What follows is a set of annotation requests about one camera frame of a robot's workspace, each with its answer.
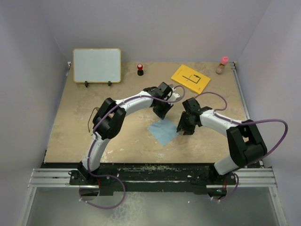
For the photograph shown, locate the blue cleaning cloth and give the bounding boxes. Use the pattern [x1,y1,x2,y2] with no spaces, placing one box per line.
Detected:
[148,119,178,146]

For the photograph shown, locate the thin framed sunglasses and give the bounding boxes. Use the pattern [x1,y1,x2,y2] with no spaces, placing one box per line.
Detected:
[87,107,99,133]

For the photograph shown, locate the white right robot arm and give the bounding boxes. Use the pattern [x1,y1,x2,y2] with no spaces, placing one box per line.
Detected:
[177,98,267,184]

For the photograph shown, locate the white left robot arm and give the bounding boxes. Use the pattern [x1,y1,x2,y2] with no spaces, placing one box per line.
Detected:
[78,82,184,185]

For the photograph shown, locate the yellow book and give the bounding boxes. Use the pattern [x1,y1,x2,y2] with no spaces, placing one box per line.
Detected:
[171,65,211,94]

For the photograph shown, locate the red and black stamp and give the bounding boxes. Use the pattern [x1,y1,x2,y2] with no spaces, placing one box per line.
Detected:
[137,64,144,76]

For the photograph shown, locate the pink capped small bottle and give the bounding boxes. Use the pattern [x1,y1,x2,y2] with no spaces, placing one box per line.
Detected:
[216,56,229,74]

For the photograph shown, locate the small whiteboard on stand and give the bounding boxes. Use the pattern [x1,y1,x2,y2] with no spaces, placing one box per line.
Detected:
[72,48,121,86]

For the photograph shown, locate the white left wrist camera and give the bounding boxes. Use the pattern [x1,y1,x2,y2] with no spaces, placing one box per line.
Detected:
[168,88,182,103]

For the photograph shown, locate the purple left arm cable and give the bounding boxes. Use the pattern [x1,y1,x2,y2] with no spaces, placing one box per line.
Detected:
[78,85,186,209]

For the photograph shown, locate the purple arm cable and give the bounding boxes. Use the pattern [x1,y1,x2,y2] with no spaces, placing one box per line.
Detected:
[78,85,186,209]
[194,91,289,203]

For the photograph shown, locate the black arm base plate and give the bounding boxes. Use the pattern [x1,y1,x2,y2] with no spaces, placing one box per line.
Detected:
[41,162,237,196]

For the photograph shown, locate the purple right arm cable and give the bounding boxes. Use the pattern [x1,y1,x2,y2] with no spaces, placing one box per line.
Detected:
[194,91,289,203]

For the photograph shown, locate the aluminium rail frame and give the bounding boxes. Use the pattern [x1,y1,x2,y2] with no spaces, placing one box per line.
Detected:
[28,169,80,188]

